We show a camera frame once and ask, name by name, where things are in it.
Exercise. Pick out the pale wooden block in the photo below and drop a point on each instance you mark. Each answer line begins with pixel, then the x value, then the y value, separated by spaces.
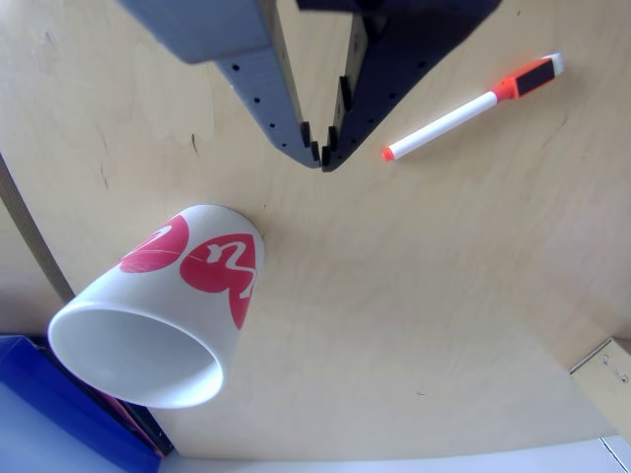
pixel 611 384

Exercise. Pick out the blue box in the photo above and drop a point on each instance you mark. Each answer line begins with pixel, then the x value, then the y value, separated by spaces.
pixel 49 394

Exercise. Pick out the black tray with pink folder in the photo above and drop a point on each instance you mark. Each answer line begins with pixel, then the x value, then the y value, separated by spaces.
pixel 148 433

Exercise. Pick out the white mug red heart print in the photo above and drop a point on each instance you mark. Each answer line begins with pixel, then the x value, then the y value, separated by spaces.
pixel 148 295

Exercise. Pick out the white marker pen orange cap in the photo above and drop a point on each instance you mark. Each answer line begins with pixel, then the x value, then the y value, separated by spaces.
pixel 443 125

